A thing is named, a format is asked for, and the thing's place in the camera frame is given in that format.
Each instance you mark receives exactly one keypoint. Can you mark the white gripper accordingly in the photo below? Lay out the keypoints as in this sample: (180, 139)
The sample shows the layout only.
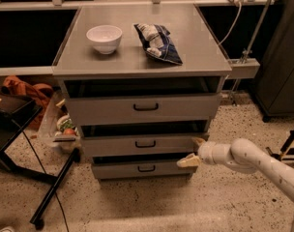
(206, 152)

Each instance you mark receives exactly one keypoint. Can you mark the grey drawer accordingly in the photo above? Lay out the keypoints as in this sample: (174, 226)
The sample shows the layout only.
(139, 169)
(139, 144)
(130, 110)

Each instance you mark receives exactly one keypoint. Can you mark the grey top drawer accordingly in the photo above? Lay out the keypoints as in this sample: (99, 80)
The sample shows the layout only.
(130, 110)

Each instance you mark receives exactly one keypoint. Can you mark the grey bottom drawer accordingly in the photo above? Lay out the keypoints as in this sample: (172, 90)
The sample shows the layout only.
(139, 169)

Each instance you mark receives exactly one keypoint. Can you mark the grey drawer cabinet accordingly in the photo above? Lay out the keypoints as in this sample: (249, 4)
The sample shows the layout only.
(83, 72)

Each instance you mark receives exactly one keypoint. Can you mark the black wheeled stand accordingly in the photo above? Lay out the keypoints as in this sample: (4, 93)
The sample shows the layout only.
(286, 151)

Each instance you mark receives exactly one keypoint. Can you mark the dark grey cabinet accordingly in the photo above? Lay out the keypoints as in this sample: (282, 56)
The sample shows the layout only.
(273, 87)

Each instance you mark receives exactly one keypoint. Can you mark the metal support pole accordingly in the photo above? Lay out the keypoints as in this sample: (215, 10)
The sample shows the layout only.
(243, 61)

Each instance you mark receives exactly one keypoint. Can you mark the blue white chip bag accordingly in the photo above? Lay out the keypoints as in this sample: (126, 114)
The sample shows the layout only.
(157, 44)

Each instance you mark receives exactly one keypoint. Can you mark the clear plastic food bin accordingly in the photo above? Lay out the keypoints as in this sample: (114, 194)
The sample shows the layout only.
(54, 121)

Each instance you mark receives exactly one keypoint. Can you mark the white ceramic bowl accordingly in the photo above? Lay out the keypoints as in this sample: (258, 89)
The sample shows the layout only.
(104, 38)

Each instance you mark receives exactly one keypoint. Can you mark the orange brown cloth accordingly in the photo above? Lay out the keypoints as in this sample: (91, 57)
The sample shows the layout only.
(41, 93)

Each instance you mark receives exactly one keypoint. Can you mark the black side table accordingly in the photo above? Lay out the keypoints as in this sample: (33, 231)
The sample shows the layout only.
(16, 113)

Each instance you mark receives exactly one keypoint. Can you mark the grey side rail shelf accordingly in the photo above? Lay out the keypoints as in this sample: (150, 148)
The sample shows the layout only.
(245, 70)

